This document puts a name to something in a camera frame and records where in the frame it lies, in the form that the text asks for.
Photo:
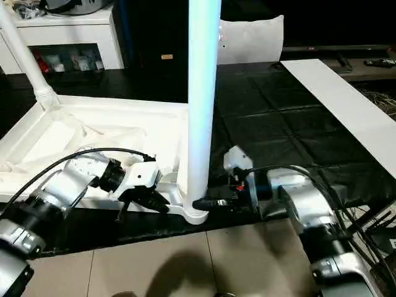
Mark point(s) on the white plastic table top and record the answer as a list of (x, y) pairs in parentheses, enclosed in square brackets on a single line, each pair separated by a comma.
[(108, 108)]

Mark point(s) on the white plastic table leg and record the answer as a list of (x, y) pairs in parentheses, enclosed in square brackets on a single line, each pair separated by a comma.
[(28, 55), (201, 92)]

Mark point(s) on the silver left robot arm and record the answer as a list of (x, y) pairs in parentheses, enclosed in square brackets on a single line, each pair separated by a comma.
[(68, 182)]

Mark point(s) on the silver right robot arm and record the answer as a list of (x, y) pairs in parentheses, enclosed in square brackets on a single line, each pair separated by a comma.
[(309, 204)]

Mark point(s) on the black mat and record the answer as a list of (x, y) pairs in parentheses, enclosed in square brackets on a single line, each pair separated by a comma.
[(278, 123)]

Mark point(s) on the black robot right foot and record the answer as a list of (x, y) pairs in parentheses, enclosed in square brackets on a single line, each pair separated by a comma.
[(226, 294)]

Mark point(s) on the small white jar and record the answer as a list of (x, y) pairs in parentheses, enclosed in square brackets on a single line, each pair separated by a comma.
[(58, 67), (99, 65)]

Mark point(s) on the small tan tag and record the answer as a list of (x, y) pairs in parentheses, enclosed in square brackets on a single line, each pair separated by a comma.
[(167, 57)]

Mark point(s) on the white flat panel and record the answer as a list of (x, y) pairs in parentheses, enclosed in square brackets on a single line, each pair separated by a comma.
[(340, 102)]

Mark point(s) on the grey cushion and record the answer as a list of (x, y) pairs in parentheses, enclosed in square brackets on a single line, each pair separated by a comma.
[(253, 40)]

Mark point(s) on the black object with white label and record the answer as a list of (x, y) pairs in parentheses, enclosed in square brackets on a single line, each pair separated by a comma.
[(383, 241)]

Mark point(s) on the white cabinet with glass doors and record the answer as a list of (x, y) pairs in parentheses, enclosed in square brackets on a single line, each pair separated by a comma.
[(62, 31)]

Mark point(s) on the black bar with red light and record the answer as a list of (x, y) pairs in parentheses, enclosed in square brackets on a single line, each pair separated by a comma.
[(340, 48)]

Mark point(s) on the grey low tv bench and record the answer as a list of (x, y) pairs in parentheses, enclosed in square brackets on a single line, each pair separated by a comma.
[(371, 74)]

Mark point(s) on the black remote control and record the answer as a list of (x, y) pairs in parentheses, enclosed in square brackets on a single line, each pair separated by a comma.
[(380, 62)]

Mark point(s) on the grey bag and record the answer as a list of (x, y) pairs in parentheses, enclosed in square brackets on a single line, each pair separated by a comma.
[(77, 6)]

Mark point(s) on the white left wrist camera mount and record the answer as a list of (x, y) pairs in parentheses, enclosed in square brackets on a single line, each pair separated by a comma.
[(142, 176)]

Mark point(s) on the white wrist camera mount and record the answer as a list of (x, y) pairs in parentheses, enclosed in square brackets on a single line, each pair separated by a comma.
[(142, 176), (236, 157)]

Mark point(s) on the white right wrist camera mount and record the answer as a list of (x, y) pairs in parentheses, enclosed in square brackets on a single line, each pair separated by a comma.
[(236, 157)]

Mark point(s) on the black metal frame bar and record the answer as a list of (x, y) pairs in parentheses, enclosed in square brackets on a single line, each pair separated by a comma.
[(380, 216)]

